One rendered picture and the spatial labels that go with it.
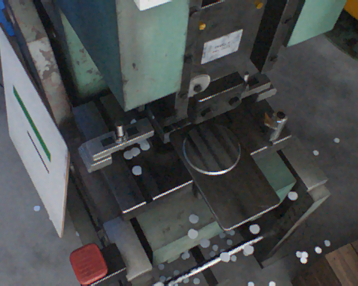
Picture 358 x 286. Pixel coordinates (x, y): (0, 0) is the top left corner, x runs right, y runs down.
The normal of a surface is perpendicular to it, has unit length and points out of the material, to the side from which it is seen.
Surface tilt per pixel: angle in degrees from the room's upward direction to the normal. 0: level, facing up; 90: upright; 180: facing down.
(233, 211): 0
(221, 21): 90
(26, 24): 31
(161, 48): 90
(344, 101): 0
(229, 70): 90
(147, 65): 90
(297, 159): 0
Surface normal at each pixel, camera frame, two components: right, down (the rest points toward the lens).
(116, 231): 0.06, -0.48
